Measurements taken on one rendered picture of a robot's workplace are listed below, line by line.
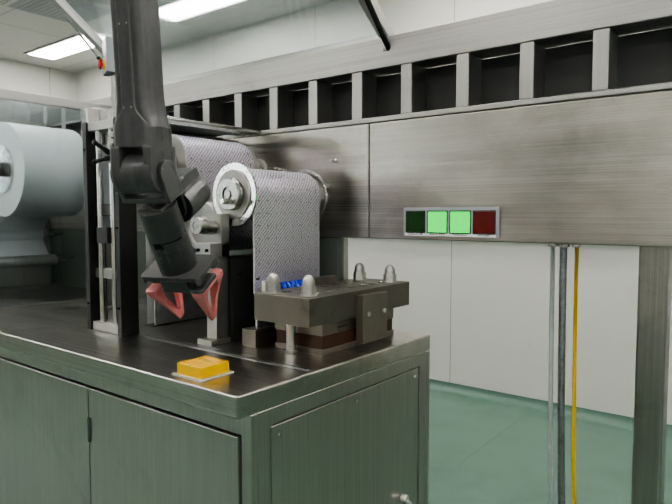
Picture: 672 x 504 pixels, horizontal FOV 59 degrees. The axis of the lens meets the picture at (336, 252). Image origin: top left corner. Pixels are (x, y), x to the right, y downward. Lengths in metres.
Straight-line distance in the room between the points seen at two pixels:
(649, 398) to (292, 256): 0.87
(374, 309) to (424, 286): 2.80
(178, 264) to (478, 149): 0.79
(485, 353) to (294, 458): 2.96
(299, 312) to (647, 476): 0.86
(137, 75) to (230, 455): 0.66
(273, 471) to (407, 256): 3.21
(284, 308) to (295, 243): 0.26
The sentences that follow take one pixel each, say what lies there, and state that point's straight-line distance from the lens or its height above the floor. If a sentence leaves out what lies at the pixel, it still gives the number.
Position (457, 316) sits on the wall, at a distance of 4.09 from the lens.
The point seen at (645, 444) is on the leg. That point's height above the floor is 0.69.
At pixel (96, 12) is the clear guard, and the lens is 2.20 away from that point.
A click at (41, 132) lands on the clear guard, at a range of 2.27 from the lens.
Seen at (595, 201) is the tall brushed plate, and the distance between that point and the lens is 1.33.
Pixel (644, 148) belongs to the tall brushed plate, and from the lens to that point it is 1.32.
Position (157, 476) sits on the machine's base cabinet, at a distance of 1.32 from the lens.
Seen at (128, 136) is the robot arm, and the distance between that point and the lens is 0.85.
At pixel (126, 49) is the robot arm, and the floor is 1.42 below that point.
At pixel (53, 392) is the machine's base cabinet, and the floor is 0.77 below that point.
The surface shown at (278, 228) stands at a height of 1.17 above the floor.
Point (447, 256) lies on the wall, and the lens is 4.08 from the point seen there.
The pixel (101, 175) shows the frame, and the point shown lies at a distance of 1.66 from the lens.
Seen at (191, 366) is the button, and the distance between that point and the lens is 1.15.
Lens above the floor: 1.21
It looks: 4 degrees down
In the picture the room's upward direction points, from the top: straight up
